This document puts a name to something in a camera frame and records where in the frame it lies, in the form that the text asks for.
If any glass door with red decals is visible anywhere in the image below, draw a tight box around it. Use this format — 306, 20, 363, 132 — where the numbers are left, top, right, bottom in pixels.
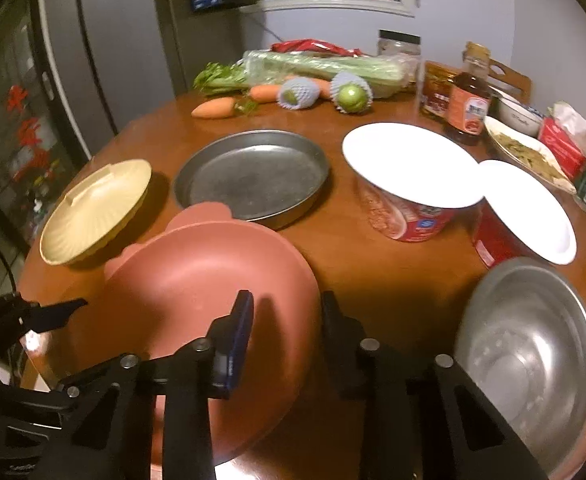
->
0, 0, 88, 261

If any yellow-capped honey bottle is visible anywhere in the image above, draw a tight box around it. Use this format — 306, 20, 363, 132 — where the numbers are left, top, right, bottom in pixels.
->
460, 42, 491, 78

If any white ceramic bowl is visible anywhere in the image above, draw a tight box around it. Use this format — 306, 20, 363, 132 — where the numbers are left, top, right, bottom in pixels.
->
496, 92, 545, 137

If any sauce bottle with orange label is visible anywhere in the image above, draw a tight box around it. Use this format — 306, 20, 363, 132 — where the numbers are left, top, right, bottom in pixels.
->
443, 71, 492, 147

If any large stainless steel bowl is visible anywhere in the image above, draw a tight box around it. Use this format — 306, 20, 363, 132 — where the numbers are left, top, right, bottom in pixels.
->
454, 256, 586, 480

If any glass jar with black lid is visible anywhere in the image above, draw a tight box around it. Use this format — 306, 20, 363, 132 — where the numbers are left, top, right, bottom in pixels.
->
377, 30, 421, 83

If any pink plastic bowl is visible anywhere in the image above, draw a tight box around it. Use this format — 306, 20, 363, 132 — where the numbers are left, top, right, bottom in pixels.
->
65, 201, 322, 471

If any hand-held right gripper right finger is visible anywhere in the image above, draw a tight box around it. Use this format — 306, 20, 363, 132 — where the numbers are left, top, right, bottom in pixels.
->
320, 290, 549, 480

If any celery in plastic bag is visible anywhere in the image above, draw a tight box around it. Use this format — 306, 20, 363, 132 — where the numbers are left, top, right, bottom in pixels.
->
194, 50, 419, 100

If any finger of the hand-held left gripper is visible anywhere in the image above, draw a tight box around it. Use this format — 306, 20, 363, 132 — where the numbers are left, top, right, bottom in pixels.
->
0, 294, 88, 343
0, 375, 81, 413

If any fruit in white foam net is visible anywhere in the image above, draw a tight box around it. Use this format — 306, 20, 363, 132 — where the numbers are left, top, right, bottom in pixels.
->
278, 76, 319, 111

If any round metal pan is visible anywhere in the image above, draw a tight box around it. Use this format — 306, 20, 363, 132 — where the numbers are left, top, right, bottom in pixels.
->
174, 130, 330, 230

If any carrot with green top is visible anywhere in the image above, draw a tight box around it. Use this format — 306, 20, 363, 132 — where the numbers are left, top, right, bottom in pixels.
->
191, 97, 259, 120

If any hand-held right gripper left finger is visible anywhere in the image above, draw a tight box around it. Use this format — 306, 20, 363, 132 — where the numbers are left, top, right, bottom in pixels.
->
40, 290, 255, 480

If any white dish of vegetables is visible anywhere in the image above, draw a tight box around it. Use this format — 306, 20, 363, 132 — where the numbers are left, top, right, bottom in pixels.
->
484, 116, 577, 195

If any white paper bowl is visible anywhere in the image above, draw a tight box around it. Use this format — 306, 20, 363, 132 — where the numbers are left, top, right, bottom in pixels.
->
341, 122, 485, 243
473, 160, 578, 268

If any red snack packet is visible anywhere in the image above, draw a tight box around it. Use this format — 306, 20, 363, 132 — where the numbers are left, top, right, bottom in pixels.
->
272, 39, 364, 58

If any red tissue pack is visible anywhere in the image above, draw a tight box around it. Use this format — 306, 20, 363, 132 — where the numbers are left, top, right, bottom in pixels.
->
538, 101, 586, 181

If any cream ribbed bowl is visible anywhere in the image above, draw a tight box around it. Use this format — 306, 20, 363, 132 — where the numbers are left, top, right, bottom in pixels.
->
39, 159, 153, 267

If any green fruit in foam net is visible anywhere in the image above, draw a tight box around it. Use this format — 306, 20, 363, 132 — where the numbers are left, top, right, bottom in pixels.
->
331, 71, 374, 115

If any amber glass jar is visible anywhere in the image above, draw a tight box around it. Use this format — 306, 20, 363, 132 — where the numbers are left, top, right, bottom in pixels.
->
419, 61, 459, 121

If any grey refrigerator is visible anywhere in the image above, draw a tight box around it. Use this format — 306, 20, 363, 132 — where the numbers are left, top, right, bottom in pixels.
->
28, 0, 179, 161

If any wooden chair back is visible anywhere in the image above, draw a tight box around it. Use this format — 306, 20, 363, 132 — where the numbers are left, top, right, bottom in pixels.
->
488, 58, 532, 103

